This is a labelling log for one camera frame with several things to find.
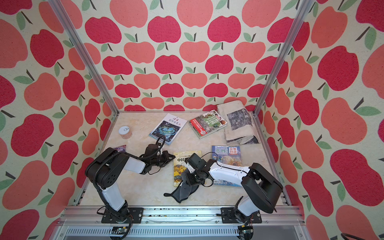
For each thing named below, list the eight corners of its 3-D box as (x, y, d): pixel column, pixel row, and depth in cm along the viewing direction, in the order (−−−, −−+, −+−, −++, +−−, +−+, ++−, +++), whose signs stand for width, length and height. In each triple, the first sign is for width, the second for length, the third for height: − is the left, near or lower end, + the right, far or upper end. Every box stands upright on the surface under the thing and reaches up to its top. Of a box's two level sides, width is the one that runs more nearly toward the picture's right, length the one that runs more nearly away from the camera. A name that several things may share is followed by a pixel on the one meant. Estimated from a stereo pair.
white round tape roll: (119, 139, 107) (116, 135, 102) (123, 131, 112) (120, 126, 107) (130, 139, 107) (127, 135, 102) (133, 131, 112) (130, 126, 107)
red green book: (199, 139, 106) (200, 136, 104) (188, 122, 116) (187, 120, 114) (227, 125, 114) (227, 123, 112) (213, 111, 124) (214, 109, 122)
